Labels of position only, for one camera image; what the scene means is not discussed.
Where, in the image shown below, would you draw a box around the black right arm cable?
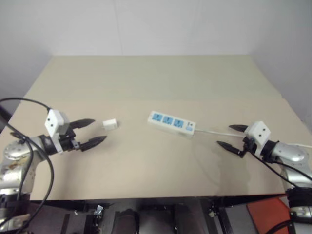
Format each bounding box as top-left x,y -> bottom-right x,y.
250,146 -> 312,195

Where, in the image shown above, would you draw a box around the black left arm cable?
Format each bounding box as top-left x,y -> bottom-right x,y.
0,97 -> 55,234

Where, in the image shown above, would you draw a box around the white power strip blue sockets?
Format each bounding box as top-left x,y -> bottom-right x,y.
147,110 -> 196,140

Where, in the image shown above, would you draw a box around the black table frame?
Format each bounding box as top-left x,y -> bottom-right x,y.
29,194 -> 288,234

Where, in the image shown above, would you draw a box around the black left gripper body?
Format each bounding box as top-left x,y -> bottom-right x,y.
58,122 -> 81,154

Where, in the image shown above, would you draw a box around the orange red flat object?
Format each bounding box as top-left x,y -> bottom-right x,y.
245,196 -> 291,234

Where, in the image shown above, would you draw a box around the white plug adapter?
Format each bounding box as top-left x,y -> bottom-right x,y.
101,118 -> 121,131

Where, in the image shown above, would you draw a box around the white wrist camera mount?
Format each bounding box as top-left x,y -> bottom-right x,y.
244,120 -> 272,156
44,109 -> 70,155

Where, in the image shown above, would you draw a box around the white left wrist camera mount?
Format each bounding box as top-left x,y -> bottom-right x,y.
44,109 -> 70,155

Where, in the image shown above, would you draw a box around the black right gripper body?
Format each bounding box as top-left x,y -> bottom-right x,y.
238,135 -> 257,159

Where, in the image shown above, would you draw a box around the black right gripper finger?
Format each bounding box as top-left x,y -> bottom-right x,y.
216,140 -> 245,157
228,124 -> 249,135

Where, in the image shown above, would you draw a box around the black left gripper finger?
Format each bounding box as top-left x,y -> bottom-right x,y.
70,118 -> 96,130
78,135 -> 108,153

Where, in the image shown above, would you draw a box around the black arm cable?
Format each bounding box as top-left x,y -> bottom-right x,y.
250,146 -> 312,195
0,97 -> 55,234

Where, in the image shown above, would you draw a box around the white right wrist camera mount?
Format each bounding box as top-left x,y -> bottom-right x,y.
244,120 -> 272,156

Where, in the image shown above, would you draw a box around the white power strip cord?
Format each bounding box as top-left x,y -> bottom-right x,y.
194,128 -> 312,148

